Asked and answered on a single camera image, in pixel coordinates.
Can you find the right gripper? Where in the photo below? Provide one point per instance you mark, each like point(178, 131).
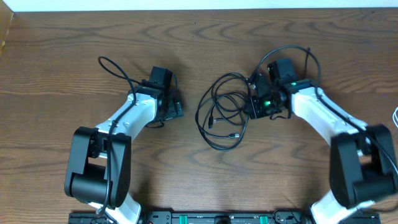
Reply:
point(256, 111)

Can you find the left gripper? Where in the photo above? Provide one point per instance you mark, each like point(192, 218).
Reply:
point(177, 109)

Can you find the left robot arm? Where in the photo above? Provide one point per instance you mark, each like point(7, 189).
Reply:
point(99, 166)

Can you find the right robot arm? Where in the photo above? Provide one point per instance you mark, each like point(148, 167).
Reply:
point(363, 167)

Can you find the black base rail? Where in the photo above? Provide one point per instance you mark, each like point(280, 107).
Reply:
point(280, 216)

